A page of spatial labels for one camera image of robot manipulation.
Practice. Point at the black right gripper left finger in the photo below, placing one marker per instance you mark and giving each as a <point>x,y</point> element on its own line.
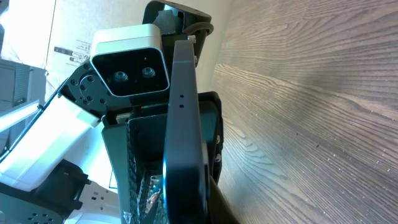
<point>157,214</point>

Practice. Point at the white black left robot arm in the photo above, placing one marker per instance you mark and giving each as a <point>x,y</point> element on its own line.
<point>38,184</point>

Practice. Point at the cardboard box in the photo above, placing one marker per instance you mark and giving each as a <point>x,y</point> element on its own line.
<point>58,35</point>

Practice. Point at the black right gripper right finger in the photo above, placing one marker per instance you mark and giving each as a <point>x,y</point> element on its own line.
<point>222,205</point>

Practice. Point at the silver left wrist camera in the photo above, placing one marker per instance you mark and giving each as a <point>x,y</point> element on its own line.
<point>130,60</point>

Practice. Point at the blue Galaxy smartphone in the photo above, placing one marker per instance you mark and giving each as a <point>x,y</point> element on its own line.
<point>184,161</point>

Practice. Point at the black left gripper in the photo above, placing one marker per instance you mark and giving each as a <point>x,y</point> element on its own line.
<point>135,146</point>

